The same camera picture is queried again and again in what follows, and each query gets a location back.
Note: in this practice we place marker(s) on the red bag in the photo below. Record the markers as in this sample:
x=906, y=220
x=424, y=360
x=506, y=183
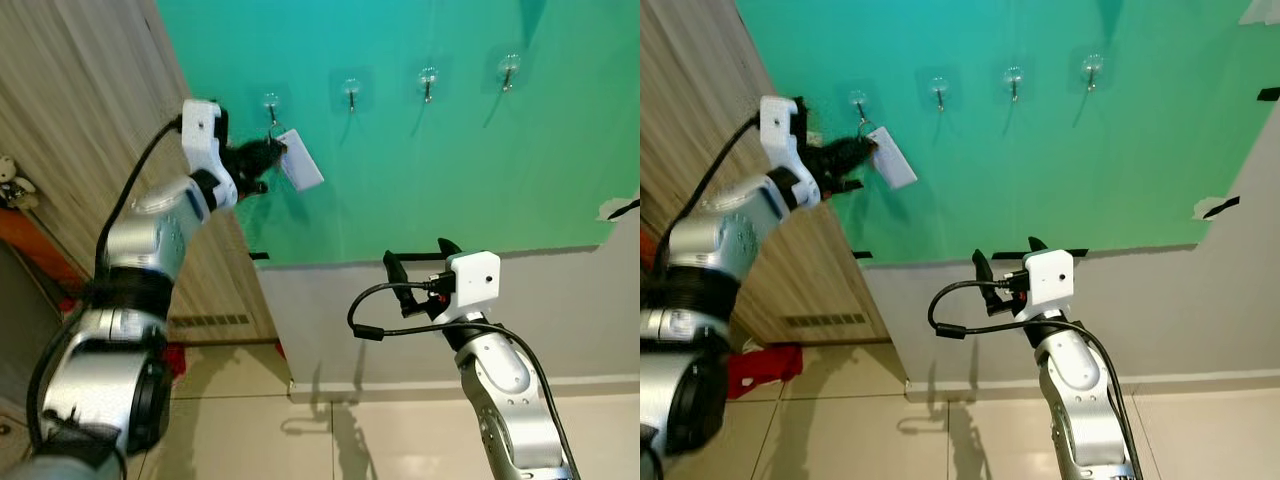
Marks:
x=178, y=360
x=760, y=370

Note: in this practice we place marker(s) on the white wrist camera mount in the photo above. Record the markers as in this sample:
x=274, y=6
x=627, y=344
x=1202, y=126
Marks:
x=200, y=125
x=1048, y=275
x=472, y=275
x=778, y=120

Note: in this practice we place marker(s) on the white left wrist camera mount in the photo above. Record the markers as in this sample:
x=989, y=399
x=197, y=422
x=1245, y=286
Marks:
x=778, y=120
x=200, y=125

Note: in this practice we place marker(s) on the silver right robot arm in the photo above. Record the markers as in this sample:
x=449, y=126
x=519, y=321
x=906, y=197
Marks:
x=500, y=370
x=1075, y=370

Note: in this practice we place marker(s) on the clear adhesive wall hook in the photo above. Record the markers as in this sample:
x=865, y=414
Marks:
x=271, y=100
x=938, y=86
x=1015, y=76
x=1093, y=64
x=511, y=64
x=858, y=98
x=429, y=76
x=351, y=88

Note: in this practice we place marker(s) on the green wall board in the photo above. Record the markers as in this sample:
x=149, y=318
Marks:
x=450, y=170
x=1050, y=170

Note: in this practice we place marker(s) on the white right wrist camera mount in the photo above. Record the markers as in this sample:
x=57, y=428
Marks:
x=472, y=275
x=1048, y=275

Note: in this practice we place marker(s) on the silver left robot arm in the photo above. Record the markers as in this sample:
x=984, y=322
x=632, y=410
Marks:
x=735, y=235
x=150, y=235

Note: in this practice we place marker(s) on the light wooden panel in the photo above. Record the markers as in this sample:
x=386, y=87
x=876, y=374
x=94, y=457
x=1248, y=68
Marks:
x=690, y=80
x=90, y=80

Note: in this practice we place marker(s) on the white plush toy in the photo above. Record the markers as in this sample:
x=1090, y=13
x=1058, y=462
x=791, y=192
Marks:
x=10, y=180

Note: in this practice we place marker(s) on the white card key tag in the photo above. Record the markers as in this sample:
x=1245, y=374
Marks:
x=895, y=160
x=303, y=165

